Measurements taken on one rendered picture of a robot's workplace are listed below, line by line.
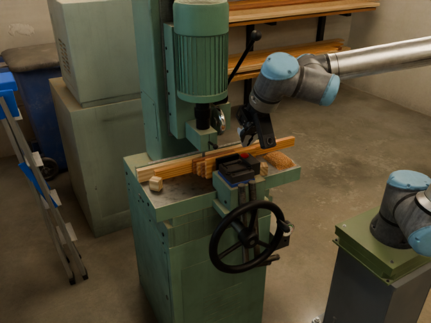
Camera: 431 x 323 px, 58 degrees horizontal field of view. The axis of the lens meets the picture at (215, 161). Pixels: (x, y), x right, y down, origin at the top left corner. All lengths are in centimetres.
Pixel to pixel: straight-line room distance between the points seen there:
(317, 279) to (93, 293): 124
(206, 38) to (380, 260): 101
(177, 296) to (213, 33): 99
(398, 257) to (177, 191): 86
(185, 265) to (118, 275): 91
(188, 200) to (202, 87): 38
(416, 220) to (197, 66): 87
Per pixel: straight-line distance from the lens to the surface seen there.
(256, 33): 128
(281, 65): 107
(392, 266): 160
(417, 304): 198
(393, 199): 157
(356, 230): 171
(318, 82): 110
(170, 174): 145
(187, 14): 123
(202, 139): 139
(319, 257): 250
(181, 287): 159
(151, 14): 144
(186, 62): 127
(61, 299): 235
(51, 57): 302
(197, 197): 135
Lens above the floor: 167
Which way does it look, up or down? 30 degrees down
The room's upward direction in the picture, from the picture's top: straight up
